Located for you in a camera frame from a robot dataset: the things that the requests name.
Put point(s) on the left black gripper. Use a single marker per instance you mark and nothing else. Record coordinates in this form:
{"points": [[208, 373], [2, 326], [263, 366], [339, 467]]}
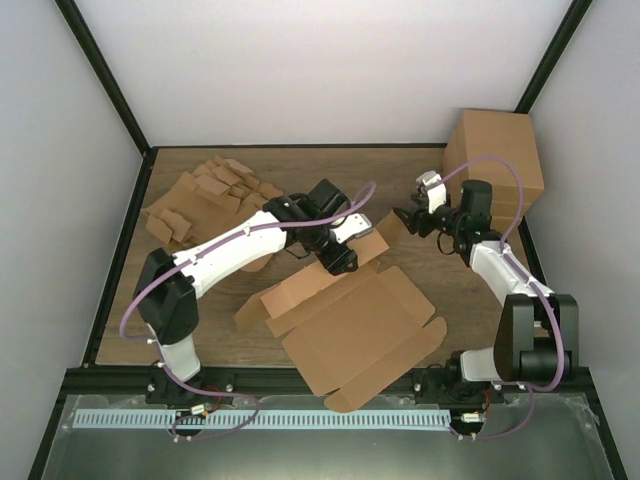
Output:
{"points": [[335, 262]]}

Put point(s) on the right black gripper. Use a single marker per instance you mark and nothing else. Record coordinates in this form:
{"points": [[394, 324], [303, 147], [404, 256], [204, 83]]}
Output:
{"points": [[418, 217]]}

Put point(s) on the brown cardboard box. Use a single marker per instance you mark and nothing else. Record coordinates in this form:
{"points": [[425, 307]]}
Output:
{"points": [[350, 336]]}

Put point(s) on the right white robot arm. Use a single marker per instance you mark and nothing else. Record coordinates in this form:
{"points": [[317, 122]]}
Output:
{"points": [[537, 338]]}

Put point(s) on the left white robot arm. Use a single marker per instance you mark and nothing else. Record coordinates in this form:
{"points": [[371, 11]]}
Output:
{"points": [[322, 221]]}

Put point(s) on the bottom folded cardboard box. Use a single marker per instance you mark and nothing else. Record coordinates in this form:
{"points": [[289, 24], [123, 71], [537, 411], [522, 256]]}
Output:
{"points": [[502, 223]]}

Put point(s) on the folded cardboard box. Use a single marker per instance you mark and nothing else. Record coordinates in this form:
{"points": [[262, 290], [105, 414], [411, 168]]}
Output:
{"points": [[502, 223], [505, 200], [505, 141]]}

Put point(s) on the middle folded cardboard box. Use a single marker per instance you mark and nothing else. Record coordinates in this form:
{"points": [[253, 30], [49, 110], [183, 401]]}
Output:
{"points": [[505, 200]]}

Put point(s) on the top folded cardboard box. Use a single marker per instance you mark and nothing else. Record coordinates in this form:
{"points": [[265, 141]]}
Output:
{"points": [[505, 141]]}

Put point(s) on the stack of flat cardboard blanks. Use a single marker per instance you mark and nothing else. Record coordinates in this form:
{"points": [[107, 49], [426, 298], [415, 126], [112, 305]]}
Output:
{"points": [[217, 196]]}

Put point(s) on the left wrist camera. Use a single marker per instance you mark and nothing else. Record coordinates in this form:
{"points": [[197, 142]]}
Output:
{"points": [[353, 226]]}

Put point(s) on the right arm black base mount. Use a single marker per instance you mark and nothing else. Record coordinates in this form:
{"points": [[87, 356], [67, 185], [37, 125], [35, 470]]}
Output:
{"points": [[445, 384]]}

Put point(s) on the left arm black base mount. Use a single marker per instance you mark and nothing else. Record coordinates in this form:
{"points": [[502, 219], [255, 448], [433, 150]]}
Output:
{"points": [[166, 391]]}

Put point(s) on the light blue slotted cable duct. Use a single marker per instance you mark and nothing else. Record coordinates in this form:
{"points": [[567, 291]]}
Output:
{"points": [[413, 420]]}

